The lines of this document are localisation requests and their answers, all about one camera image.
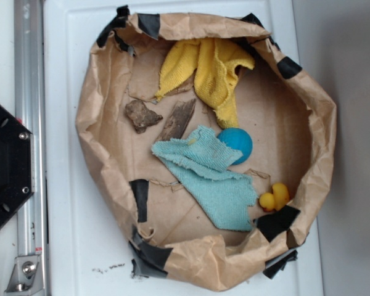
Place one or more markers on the brown paper bin with tape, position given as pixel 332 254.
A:
pixel 290 118

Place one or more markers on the light blue terry cloth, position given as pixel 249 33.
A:
pixel 200 163

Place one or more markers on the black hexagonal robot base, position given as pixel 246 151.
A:
pixel 16 184

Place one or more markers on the brown wood bark piece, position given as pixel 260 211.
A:
pixel 177 121

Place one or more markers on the blue ball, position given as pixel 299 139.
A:
pixel 237 139

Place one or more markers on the yellow rubber duck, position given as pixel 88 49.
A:
pixel 275 200

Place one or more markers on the yellow terry cloth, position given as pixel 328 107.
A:
pixel 213 63

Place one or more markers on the brown rock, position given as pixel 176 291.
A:
pixel 141 116

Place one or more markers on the aluminium rail with bracket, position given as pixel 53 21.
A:
pixel 31 269

